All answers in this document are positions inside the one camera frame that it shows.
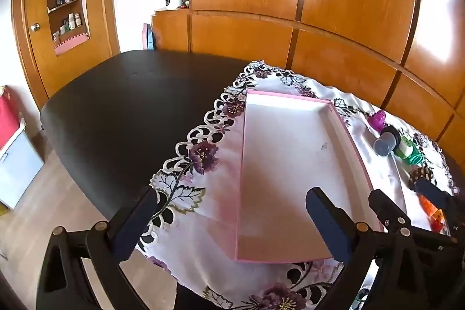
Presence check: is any pink shallow box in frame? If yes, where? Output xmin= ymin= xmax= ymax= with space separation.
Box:
xmin=232 ymin=89 xmax=385 ymax=263

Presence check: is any wooden cabinet with shelf niche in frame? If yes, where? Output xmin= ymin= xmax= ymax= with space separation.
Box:
xmin=11 ymin=0 xmax=120 ymax=107

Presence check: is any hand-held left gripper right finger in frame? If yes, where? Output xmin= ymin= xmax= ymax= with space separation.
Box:
xmin=306 ymin=187 xmax=433 ymax=310

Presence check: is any red box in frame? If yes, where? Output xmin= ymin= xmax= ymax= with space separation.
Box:
xmin=0 ymin=87 xmax=23 ymax=151

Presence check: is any orange knobby toy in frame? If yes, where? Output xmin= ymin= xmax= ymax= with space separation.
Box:
xmin=419 ymin=194 xmax=441 ymax=217

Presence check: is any green and white container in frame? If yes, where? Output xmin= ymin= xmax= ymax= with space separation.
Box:
xmin=394 ymin=136 xmax=424 ymax=165

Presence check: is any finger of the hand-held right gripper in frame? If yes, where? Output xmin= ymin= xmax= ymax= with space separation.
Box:
xmin=369 ymin=188 xmax=409 ymax=234
xmin=415 ymin=178 xmax=459 ymax=241

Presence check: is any wooden wardrobe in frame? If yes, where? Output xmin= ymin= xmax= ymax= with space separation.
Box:
xmin=151 ymin=0 xmax=465 ymax=158

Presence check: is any pink and blue board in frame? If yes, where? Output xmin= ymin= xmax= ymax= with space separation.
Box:
xmin=143 ymin=23 xmax=157 ymax=50

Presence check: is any red toy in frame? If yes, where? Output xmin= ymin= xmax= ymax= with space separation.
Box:
xmin=430 ymin=210 xmax=451 ymax=232

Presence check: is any white floral embroidered tablecloth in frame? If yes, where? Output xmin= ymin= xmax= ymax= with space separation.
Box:
xmin=140 ymin=60 xmax=458 ymax=310

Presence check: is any pink lace shelf trim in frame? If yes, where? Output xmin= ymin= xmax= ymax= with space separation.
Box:
xmin=54 ymin=33 xmax=90 ymax=54

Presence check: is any row of small bottles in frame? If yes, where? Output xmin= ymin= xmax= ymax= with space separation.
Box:
xmin=58 ymin=12 xmax=86 ymax=35

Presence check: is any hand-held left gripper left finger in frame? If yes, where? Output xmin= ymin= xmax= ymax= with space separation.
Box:
xmin=36 ymin=185 xmax=158 ymax=310

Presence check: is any brown pine cone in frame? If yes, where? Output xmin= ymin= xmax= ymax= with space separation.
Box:
xmin=409 ymin=166 xmax=437 ymax=191

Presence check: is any grey bottle with black cap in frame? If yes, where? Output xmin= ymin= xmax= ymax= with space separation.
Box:
xmin=374 ymin=126 xmax=401 ymax=157

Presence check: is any white storage box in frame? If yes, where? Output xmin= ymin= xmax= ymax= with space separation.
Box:
xmin=0 ymin=130 xmax=45 ymax=209

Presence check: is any purple perforated strainer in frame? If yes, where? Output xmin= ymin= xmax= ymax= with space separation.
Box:
xmin=368 ymin=111 xmax=386 ymax=132

